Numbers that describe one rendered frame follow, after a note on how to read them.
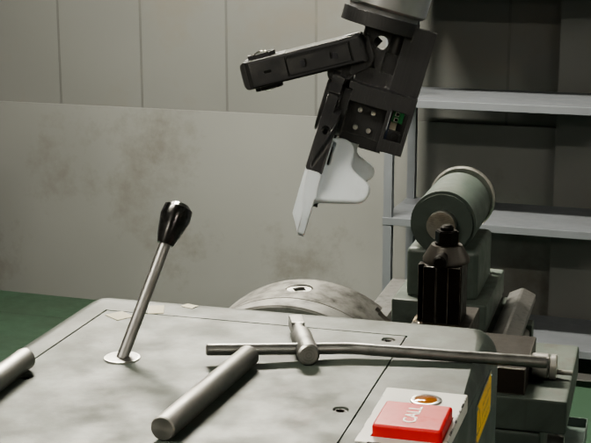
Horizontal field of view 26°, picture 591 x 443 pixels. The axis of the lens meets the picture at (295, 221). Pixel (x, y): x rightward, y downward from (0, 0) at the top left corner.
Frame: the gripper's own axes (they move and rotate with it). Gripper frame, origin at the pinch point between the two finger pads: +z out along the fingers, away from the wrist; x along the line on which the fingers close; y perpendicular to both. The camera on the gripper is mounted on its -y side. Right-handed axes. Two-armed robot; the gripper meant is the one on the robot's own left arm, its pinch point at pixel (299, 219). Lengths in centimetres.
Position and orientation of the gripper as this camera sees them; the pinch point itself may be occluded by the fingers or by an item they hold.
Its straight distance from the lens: 117.8
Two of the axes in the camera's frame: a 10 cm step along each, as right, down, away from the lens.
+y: 9.6, 2.8, -0.4
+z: -2.7, 9.4, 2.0
